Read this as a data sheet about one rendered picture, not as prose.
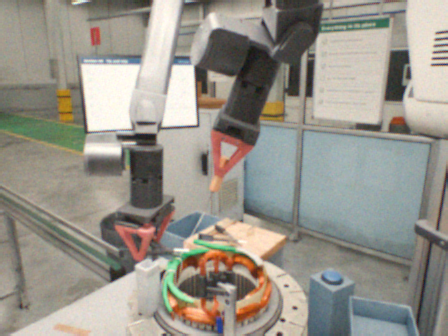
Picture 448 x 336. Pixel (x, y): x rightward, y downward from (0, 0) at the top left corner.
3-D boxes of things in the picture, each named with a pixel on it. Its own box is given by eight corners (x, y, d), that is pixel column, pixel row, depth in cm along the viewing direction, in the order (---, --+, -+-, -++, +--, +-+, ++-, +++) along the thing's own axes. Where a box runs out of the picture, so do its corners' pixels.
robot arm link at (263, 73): (294, 52, 47) (274, 45, 52) (253, 35, 44) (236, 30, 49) (275, 99, 50) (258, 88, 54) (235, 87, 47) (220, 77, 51)
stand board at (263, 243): (183, 249, 89) (182, 241, 89) (226, 225, 104) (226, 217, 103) (247, 276, 78) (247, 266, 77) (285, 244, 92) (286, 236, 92)
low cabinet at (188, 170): (247, 226, 343) (250, 106, 313) (210, 247, 302) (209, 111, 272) (177, 203, 407) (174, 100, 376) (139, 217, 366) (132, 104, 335)
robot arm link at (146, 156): (164, 144, 56) (162, 137, 61) (120, 143, 54) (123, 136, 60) (163, 184, 58) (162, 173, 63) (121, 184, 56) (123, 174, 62)
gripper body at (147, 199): (114, 220, 58) (113, 178, 56) (145, 199, 67) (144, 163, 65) (149, 227, 56) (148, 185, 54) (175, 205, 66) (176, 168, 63)
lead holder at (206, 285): (197, 296, 47) (196, 274, 46) (214, 282, 50) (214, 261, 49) (219, 306, 45) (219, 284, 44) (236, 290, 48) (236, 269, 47)
